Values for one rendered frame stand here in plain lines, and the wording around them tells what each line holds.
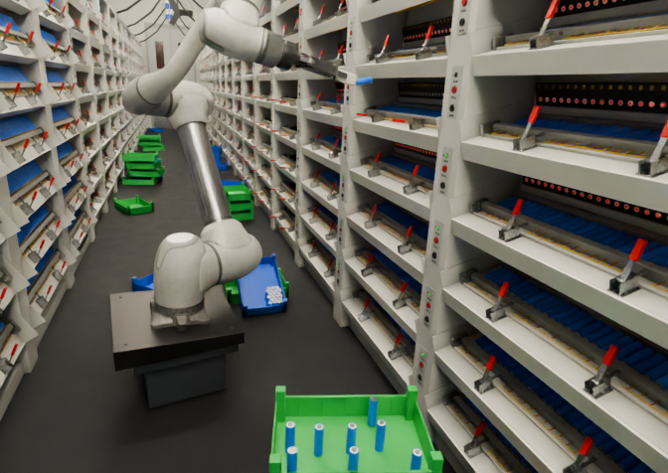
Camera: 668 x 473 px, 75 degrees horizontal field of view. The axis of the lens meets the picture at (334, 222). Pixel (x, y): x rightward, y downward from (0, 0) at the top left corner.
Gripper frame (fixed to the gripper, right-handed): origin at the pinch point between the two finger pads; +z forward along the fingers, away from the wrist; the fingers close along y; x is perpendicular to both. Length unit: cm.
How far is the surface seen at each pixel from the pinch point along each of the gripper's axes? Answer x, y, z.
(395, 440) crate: 73, -62, 7
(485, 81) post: -4.4, -37.1, 19.5
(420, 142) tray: 12.1, -17.7, 20.5
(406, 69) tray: -7.2, -5.7, 15.8
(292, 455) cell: 72, -64, -16
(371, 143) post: 15.5, 32.8, 32.1
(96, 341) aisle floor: 120, 53, -50
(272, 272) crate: 90, 75, 22
